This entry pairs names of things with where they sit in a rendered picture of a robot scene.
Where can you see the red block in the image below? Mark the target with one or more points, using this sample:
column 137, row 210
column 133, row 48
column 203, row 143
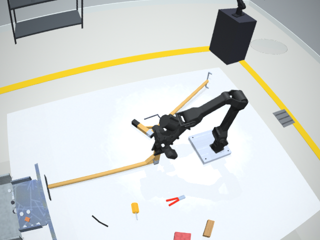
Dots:
column 181, row 236

